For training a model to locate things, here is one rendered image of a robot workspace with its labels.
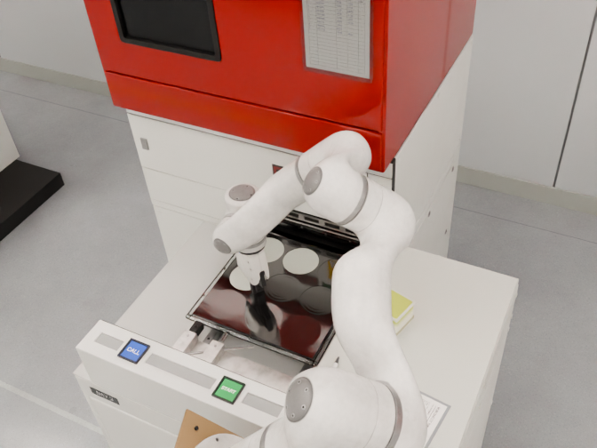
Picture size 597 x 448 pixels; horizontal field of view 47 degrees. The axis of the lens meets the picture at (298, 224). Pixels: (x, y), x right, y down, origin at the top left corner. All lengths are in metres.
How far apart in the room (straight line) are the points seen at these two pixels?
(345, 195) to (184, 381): 0.64
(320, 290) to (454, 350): 0.40
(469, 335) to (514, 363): 1.20
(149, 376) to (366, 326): 0.68
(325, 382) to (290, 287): 0.85
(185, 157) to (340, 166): 0.91
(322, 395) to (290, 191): 0.58
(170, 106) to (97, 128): 2.42
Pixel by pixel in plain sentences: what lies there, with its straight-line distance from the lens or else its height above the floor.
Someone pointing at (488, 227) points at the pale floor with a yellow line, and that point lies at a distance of 3.33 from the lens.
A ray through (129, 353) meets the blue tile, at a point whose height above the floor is 0.96.
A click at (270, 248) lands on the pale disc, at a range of 1.91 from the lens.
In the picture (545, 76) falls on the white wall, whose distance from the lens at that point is 3.16.
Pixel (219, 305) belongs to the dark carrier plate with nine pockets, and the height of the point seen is 0.90.
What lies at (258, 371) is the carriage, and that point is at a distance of 1.67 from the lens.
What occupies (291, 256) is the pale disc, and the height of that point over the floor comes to 0.90.
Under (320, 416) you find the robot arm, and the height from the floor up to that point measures 1.41.
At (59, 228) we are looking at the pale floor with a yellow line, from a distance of 3.60.
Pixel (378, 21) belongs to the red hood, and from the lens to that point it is 1.42.
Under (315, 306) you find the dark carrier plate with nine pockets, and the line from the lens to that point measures 1.76.
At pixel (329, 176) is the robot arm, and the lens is 1.16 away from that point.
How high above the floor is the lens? 2.24
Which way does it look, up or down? 42 degrees down
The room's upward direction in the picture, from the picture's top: 5 degrees counter-clockwise
